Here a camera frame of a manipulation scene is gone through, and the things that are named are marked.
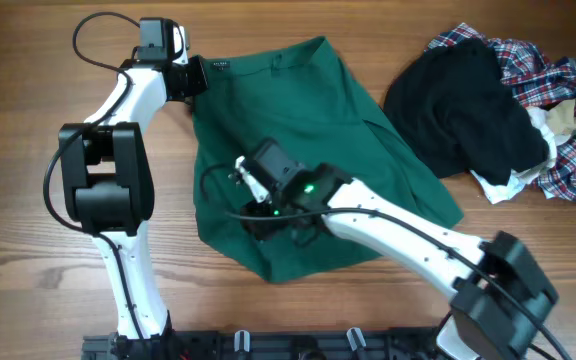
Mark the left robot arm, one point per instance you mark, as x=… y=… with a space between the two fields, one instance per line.
x=107 y=183

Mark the white garment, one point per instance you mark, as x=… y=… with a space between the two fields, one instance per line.
x=518 y=180

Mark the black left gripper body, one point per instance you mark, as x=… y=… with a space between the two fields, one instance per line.
x=192 y=76

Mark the red plaid shirt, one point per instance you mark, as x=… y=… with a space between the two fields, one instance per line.
x=535 y=81

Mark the dark green skirt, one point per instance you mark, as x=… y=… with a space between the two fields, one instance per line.
x=306 y=99

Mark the beige garment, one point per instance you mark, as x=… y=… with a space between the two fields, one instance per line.
x=561 y=119

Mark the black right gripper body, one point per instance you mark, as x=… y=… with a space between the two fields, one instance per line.
x=271 y=209

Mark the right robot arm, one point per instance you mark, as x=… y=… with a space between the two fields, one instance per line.
x=499 y=296

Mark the black garment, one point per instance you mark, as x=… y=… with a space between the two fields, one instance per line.
x=452 y=109

